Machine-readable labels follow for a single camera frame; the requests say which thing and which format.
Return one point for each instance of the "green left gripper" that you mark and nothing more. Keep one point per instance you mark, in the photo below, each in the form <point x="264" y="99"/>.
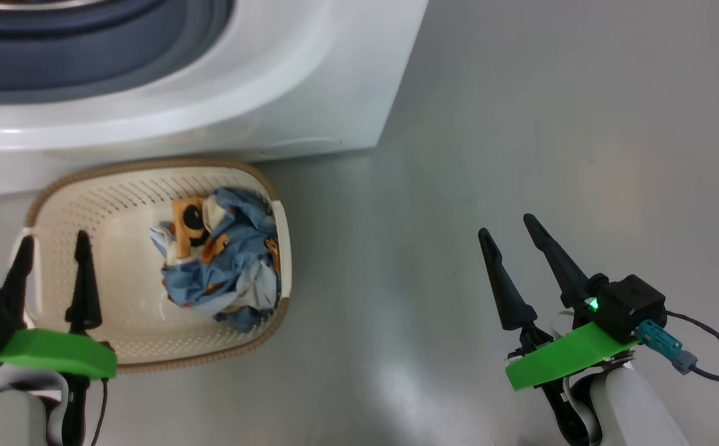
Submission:
<point x="56" y="353"/>

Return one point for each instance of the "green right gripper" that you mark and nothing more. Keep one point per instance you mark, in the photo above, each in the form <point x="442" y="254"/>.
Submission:
<point x="563" y="359"/>

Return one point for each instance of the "blue printed clothes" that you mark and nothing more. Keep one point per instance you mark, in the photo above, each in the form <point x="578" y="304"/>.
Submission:
<point x="229" y="266"/>

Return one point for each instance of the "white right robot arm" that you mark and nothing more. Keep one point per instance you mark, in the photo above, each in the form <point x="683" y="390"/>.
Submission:
<point x="631" y="409"/>

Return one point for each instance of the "cream perforated laundry basket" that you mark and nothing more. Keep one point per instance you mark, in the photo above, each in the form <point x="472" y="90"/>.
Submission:
<point x="99" y="217"/>

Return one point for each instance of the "grey rubber door gasket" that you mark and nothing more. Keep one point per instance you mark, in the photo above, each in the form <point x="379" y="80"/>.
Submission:
<point x="87" y="62"/>

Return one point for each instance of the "white front-load washing machine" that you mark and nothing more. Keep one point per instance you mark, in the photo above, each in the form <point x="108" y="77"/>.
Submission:
<point x="303" y="80"/>

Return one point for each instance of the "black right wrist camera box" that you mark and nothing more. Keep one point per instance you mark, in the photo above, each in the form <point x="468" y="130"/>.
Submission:
<point x="631" y="306"/>

